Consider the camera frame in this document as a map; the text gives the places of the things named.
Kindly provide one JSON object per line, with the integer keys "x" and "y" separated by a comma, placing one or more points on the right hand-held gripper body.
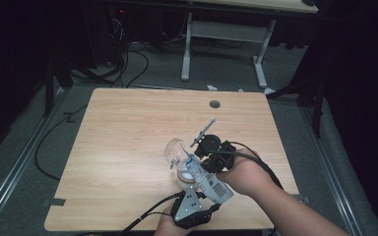
{"x": 224, "y": 159}

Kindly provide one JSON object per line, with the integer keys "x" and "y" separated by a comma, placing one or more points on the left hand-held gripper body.
{"x": 187, "y": 213}

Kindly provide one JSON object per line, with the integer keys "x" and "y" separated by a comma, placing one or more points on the white and blue pouch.
{"x": 215, "y": 188}

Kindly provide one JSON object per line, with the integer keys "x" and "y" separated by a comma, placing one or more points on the glass jar with hinged lid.
{"x": 174, "y": 150}

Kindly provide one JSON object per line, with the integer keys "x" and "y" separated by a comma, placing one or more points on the person's left hand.
{"x": 169, "y": 226}

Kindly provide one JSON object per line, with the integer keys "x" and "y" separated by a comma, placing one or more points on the person's right hand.
{"x": 246, "y": 175}

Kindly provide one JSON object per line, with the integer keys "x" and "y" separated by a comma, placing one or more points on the white powder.
{"x": 187, "y": 177}

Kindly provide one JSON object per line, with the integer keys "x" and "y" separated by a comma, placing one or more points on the dark round table grommet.
{"x": 215, "y": 104}

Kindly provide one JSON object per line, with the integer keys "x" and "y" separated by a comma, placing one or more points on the blue and white scrap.
{"x": 238, "y": 88}

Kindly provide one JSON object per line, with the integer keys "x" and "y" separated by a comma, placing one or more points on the white paper scrap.
{"x": 211, "y": 87}

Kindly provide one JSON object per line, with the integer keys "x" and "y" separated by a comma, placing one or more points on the grey tape strip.
{"x": 303, "y": 198}
{"x": 54, "y": 202}

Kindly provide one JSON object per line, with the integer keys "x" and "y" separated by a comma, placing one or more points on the black metal stand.
{"x": 318, "y": 108}
{"x": 49, "y": 85}

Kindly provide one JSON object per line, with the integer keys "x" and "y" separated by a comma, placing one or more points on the metal floor rail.
{"x": 333, "y": 180}
{"x": 18, "y": 164}

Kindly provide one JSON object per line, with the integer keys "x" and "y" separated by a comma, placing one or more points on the light desk with white frame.
{"x": 226, "y": 31}

